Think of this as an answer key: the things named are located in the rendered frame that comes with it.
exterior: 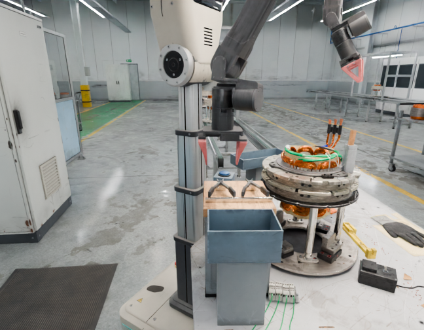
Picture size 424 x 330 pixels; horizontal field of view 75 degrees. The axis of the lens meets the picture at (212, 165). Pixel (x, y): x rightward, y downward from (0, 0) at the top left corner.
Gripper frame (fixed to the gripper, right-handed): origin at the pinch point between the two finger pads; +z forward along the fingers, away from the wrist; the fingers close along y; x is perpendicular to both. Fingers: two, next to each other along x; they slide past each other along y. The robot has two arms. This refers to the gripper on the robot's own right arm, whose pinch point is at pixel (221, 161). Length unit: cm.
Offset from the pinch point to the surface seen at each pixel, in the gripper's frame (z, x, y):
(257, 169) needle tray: 16.9, 38.6, 18.1
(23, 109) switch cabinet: 9, 158, -151
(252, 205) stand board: 9.9, -7.1, 7.9
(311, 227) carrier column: 23.4, 3.6, 29.3
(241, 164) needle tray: 13.0, 35.1, 10.7
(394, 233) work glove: 37, 21, 72
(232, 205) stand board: 10.0, -6.6, 2.8
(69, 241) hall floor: 122, 139, -124
